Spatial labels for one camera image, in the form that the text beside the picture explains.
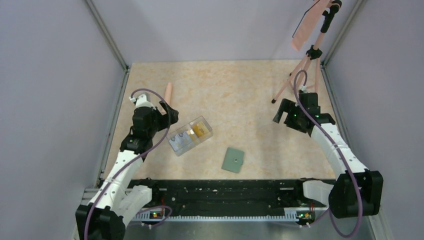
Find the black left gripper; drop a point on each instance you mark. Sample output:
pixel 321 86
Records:
pixel 164 119

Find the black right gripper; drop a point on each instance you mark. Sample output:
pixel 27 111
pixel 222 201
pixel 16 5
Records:
pixel 289 106

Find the clear plastic card box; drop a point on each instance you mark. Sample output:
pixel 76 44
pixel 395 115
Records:
pixel 188 128

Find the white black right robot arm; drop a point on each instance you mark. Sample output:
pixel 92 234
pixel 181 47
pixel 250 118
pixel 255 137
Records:
pixel 356 187

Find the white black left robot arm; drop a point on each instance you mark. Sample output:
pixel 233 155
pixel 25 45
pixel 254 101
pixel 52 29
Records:
pixel 109 212

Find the silver cards in box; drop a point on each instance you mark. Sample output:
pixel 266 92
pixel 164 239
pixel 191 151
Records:
pixel 180 142

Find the gold VIP credit card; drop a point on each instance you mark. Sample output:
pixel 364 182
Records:
pixel 200 129

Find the pink tripod stand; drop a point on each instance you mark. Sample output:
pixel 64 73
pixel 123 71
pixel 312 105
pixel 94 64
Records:
pixel 314 53

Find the pink flat panel on tripod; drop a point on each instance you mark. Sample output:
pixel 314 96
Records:
pixel 308 23

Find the pink cylindrical handle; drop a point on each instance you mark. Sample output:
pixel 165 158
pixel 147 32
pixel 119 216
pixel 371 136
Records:
pixel 168 93

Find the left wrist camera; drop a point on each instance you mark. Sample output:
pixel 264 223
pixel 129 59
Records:
pixel 140 98

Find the grey slotted cable duct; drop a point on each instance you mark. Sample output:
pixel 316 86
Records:
pixel 290 216

